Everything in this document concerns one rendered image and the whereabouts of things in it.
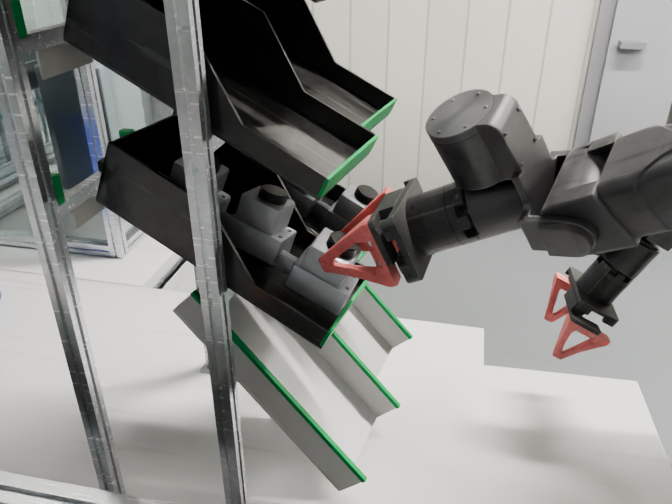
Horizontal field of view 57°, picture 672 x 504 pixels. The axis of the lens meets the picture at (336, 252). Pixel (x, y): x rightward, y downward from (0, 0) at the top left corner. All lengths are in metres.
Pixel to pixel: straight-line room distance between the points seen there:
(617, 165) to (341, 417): 0.46
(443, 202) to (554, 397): 0.63
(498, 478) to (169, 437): 0.50
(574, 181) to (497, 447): 0.59
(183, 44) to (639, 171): 0.35
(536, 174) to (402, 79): 2.95
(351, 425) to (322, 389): 0.06
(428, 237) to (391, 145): 3.01
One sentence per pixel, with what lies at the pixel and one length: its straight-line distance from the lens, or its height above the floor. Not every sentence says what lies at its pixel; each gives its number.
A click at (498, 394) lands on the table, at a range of 1.09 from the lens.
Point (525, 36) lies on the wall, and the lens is 3.42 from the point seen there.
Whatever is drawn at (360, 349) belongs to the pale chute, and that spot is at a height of 1.02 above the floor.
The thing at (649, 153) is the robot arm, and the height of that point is 1.42.
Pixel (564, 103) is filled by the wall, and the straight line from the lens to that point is 3.52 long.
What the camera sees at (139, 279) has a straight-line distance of 1.43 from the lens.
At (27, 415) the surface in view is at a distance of 1.14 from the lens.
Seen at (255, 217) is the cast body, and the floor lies 1.29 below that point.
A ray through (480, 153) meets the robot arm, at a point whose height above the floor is 1.40.
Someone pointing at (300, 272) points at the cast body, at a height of 1.25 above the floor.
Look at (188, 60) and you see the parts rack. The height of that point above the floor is 1.46.
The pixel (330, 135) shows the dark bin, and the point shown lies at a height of 1.37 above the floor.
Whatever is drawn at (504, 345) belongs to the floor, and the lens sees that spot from 2.68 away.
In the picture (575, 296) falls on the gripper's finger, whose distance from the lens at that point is 0.94.
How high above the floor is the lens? 1.56
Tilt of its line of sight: 28 degrees down
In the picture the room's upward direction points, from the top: straight up
